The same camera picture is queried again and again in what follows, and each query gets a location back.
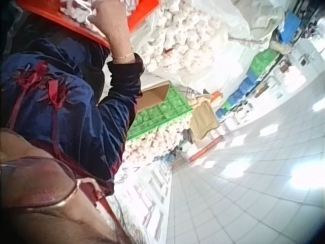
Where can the person's right hand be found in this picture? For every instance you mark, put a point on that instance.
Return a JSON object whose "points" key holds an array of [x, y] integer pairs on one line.
{"points": [[115, 28]]}

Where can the orange plastic crate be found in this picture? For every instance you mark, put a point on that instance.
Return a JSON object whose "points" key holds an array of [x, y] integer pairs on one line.
{"points": [[144, 12]]}

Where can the small pile of garlic bulbs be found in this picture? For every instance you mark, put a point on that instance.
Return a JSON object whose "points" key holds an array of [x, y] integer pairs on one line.
{"points": [[76, 10]]}

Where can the large heap of garlic bulbs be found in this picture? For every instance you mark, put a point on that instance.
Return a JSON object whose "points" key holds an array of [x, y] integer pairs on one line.
{"points": [[182, 33]]}

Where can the brown cardboard box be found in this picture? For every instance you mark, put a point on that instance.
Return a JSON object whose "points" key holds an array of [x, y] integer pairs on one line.
{"points": [[152, 97]]}

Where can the green plastic crate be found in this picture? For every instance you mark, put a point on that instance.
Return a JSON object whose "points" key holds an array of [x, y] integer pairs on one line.
{"points": [[162, 109]]}

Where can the orange container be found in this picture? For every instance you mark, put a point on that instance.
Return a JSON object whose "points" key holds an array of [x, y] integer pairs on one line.
{"points": [[217, 97]]}

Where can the tan cloth bag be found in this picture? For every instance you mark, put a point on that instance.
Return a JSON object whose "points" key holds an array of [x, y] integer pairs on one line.
{"points": [[203, 119]]}

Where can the white plastic sack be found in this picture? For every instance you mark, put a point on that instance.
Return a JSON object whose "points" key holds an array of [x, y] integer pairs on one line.
{"points": [[261, 17]]}

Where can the stack of blue green crates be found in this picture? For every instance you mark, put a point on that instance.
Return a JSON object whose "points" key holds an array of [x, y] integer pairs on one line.
{"points": [[256, 68]]}

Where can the red bar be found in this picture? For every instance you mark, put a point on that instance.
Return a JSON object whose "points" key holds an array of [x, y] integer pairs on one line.
{"points": [[205, 148]]}

